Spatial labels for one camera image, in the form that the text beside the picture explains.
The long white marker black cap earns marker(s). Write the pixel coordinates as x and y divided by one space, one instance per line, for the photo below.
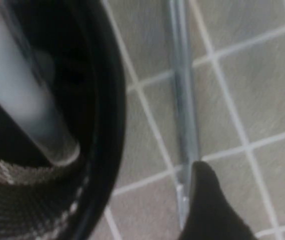
27 100

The grey pen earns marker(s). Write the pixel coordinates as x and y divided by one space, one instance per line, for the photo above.
182 100

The grey white checked tablecloth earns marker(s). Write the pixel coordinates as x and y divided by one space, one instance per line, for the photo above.
245 100

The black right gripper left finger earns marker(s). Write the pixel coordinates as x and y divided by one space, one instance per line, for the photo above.
207 212

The black mesh pen holder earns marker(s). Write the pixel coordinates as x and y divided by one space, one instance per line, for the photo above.
105 125

